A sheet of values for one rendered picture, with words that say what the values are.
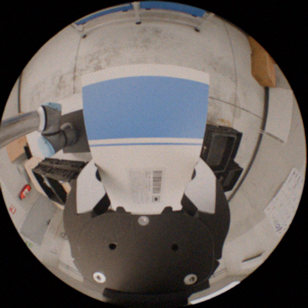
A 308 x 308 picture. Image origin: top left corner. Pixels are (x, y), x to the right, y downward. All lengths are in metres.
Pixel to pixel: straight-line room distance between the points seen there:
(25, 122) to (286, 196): 3.04
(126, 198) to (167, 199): 0.06
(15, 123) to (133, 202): 0.43
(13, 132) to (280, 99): 2.96
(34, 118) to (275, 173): 3.01
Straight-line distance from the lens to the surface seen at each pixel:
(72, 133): 0.63
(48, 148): 0.52
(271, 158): 2.64
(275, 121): 2.54
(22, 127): 0.44
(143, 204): 0.16
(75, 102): 0.69
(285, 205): 2.68
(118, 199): 0.16
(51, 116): 0.50
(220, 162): 1.19
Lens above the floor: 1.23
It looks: 61 degrees down
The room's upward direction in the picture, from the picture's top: 176 degrees clockwise
